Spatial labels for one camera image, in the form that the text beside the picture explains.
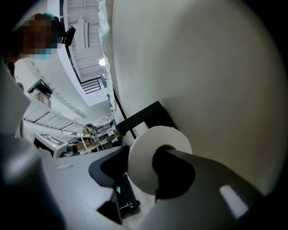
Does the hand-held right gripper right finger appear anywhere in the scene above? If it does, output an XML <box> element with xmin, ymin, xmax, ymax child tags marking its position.
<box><xmin>139</xmin><ymin>145</ymin><xmax>266</xmax><ymax>230</ymax></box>

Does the white toilet paper roll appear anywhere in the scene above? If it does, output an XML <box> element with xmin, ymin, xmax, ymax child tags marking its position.
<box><xmin>127</xmin><ymin>125</ymin><xmax>193</xmax><ymax>195</ymax></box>

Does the person's grey shirt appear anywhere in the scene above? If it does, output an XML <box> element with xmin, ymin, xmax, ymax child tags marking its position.
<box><xmin>0</xmin><ymin>60</ymin><xmax>32</xmax><ymax>140</ymax></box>

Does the beige partition panel with holder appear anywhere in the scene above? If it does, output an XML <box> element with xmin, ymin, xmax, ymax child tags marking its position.
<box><xmin>108</xmin><ymin>0</ymin><xmax>288</xmax><ymax>196</ymax></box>

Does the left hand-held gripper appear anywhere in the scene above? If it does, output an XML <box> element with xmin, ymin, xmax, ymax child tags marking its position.
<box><xmin>33</xmin><ymin>132</ymin><xmax>82</xmax><ymax>158</ymax></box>

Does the person's head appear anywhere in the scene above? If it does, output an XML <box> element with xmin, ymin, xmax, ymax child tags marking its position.
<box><xmin>6</xmin><ymin>12</ymin><xmax>64</xmax><ymax>66</ymax></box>

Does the white metal shelf rack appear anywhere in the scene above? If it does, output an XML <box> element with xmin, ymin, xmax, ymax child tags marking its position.
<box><xmin>23</xmin><ymin>78</ymin><xmax>118</xmax><ymax>156</ymax></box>

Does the black wall-mounted holder shelf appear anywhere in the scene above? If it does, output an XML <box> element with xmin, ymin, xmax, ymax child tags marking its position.
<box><xmin>116</xmin><ymin>100</ymin><xmax>178</xmax><ymax>138</ymax></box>

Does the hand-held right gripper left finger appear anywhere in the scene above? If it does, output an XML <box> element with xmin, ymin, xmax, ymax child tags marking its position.
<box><xmin>40</xmin><ymin>145</ymin><xmax>130</xmax><ymax>225</ymax></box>

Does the black ceiling grille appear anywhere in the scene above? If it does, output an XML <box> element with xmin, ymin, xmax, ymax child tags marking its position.
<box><xmin>80</xmin><ymin>77</ymin><xmax>107</xmax><ymax>96</ymax></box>

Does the black head-worn camera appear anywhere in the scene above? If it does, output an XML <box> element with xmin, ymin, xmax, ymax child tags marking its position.
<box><xmin>61</xmin><ymin>26</ymin><xmax>77</xmax><ymax>47</ymax></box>

